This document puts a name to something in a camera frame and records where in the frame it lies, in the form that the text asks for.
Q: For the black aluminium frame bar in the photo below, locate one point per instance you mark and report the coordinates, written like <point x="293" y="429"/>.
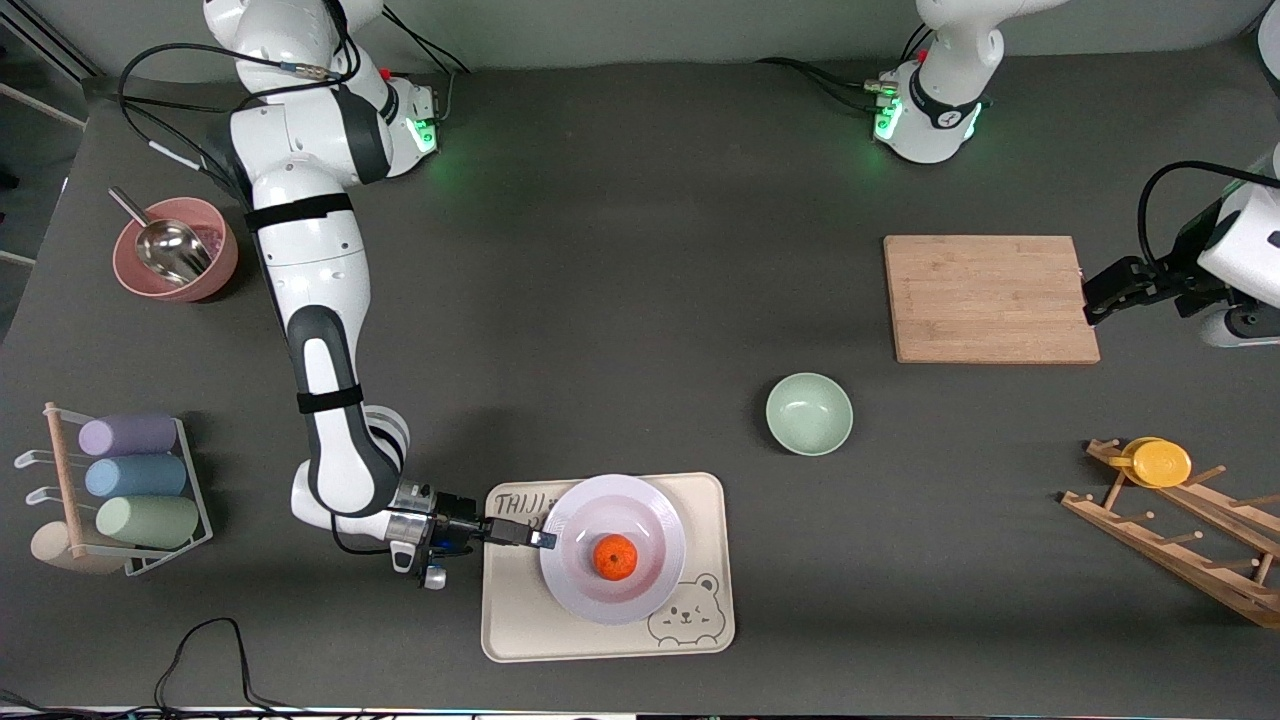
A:
<point x="70" y="55"/>

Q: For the wooden peg drying rack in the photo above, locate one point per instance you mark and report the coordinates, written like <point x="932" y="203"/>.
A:
<point x="1180" y="560"/>

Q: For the beige cup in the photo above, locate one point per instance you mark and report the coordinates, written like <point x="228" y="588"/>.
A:
<point x="50" y="548"/>

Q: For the purple cup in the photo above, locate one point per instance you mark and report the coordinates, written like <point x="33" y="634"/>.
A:
<point x="130" y="435"/>

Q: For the blue cup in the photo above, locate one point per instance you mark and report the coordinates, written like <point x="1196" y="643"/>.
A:
<point x="135" y="476"/>

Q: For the pale green bowl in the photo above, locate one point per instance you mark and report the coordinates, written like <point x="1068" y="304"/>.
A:
<point x="810" y="415"/>

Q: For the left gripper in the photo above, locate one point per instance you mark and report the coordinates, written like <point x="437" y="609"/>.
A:
<point x="1184" y="257"/>

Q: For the cream bear print tray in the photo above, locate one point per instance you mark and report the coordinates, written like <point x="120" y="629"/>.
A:
<point x="520" y="620"/>

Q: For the wooden cutting board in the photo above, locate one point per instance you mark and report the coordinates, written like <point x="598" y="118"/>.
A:
<point x="960" y="300"/>

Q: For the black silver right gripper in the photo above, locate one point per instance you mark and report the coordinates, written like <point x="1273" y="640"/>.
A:
<point x="462" y="519"/>

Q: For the orange fruit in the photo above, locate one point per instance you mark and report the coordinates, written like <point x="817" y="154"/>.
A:
<point x="615" y="557"/>

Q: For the pink bowl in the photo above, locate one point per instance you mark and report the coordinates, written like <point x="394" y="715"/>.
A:
<point x="215" y="270"/>

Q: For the white round plate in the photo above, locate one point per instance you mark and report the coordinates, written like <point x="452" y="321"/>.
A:
<point x="620" y="500"/>

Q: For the dark grey table mat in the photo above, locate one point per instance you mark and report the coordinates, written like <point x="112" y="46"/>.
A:
<point x="600" y="400"/>

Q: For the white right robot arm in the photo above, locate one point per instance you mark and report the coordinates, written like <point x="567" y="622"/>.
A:
<point x="320" y="300"/>

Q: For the yellow cup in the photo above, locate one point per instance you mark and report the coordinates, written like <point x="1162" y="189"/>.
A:
<point x="1160" y="464"/>

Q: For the thin pale rod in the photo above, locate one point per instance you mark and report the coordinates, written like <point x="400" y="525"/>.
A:
<point x="60" y="113"/>

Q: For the metal scoop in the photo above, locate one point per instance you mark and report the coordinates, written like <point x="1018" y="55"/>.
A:
<point x="170" y="248"/>

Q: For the green cup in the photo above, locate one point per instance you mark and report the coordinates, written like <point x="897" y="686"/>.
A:
<point x="150" y="522"/>

